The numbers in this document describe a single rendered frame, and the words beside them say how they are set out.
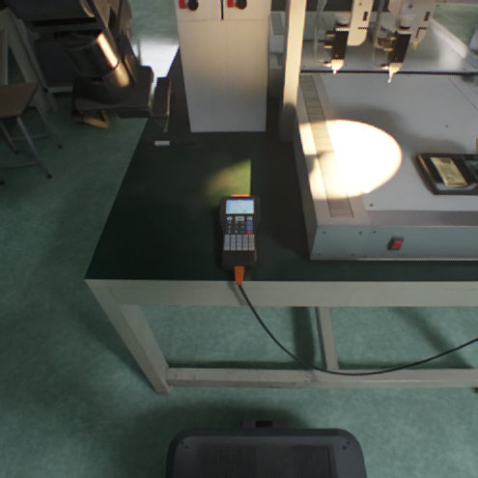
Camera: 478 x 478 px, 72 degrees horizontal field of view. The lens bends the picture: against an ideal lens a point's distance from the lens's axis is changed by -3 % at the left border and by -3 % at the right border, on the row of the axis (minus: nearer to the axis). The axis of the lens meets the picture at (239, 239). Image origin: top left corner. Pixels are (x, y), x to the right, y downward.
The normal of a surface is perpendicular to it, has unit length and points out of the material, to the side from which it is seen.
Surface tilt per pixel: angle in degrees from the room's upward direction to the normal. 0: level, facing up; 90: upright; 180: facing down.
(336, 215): 0
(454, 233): 90
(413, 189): 0
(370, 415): 0
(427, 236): 90
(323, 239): 90
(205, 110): 90
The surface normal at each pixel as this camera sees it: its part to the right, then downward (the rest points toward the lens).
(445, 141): -0.02, -0.66
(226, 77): -0.03, 0.75
